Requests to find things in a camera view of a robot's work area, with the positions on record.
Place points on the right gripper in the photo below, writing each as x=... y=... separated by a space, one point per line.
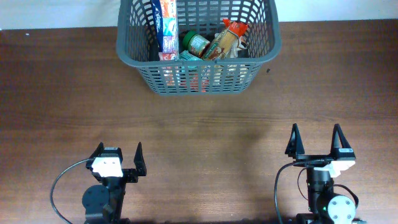
x=313 y=161

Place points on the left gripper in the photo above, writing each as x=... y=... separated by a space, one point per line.
x=130 y=175

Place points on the mint green packet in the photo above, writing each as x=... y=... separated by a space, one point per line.
x=187 y=56

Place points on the grey plastic basket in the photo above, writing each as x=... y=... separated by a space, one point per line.
x=137 y=45

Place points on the beige snack bag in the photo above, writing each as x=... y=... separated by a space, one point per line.
x=228 y=45

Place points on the green lid glass jar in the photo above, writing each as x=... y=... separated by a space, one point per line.
x=195 y=43

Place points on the orange spaghetti packet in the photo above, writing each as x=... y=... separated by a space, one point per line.
x=213 y=76

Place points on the colourful tissue pack box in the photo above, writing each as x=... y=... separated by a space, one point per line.
x=166 y=28

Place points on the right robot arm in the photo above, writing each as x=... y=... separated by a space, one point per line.
x=328 y=202

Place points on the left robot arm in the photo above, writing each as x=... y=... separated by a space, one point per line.
x=103 y=203

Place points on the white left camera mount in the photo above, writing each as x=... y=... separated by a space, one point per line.
x=107 y=167

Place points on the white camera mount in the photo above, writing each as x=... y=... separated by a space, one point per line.
x=107 y=167
x=336 y=167

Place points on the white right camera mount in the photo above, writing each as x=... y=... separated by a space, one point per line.
x=336 y=167

